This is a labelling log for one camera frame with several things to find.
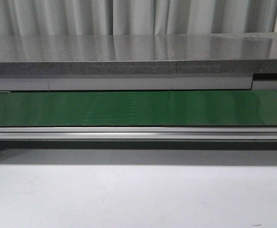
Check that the grey stone counter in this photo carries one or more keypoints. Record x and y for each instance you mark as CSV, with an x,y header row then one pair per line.
x,y
138,62

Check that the green conveyor belt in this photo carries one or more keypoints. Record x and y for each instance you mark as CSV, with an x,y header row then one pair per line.
x,y
220,107

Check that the white pleated curtain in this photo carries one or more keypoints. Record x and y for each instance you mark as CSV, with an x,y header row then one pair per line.
x,y
123,17

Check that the aluminium conveyor frame rail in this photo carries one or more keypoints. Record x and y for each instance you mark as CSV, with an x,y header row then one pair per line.
x,y
140,133

